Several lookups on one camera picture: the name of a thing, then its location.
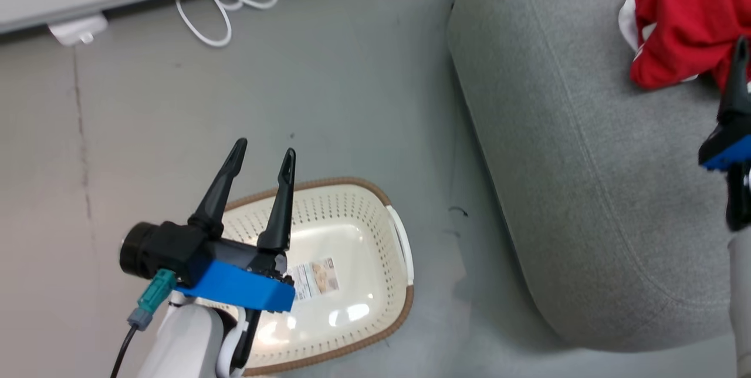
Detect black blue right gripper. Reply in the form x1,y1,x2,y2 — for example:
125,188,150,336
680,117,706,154
698,38,751,232

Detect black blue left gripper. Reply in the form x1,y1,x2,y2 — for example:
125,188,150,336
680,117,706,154
174,138,296,313

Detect red knit Bulls sweater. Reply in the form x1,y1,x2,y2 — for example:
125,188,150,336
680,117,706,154
631,0,751,92

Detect printed basket label sticker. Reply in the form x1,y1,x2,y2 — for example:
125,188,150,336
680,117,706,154
287,258,341,301

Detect cream perforated laundry basket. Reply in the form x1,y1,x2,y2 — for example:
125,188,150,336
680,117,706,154
220,177,415,377

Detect grey fabric sofa seat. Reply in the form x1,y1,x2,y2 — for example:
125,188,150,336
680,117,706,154
447,0,743,352

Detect red white shiny jersey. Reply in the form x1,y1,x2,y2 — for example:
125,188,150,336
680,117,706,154
618,0,658,53

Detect white power adapter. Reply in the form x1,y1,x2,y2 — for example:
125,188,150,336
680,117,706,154
47,13,109,47

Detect black cable teal connector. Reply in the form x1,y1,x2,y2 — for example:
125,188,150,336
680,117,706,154
110,268,177,378

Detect white floor cable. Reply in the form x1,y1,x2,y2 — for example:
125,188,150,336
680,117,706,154
175,0,281,48

